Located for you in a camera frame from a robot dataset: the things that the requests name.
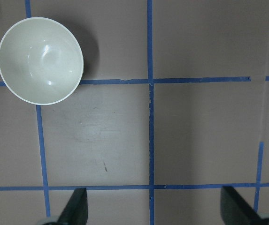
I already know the white ceramic bowl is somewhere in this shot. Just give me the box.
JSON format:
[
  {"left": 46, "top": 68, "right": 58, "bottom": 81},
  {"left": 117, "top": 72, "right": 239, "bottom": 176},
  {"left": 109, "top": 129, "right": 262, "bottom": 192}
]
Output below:
[{"left": 0, "top": 17, "right": 84, "bottom": 105}]

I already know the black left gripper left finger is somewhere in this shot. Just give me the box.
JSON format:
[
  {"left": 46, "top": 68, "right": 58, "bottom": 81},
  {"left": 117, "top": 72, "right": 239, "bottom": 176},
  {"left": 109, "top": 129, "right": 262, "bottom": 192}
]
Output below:
[{"left": 58, "top": 188, "right": 88, "bottom": 225}]

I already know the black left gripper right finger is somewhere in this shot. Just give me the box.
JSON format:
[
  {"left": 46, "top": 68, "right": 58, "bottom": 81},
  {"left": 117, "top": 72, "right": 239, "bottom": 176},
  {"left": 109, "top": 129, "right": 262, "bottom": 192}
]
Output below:
[{"left": 220, "top": 186, "right": 261, "bottom": 225}]

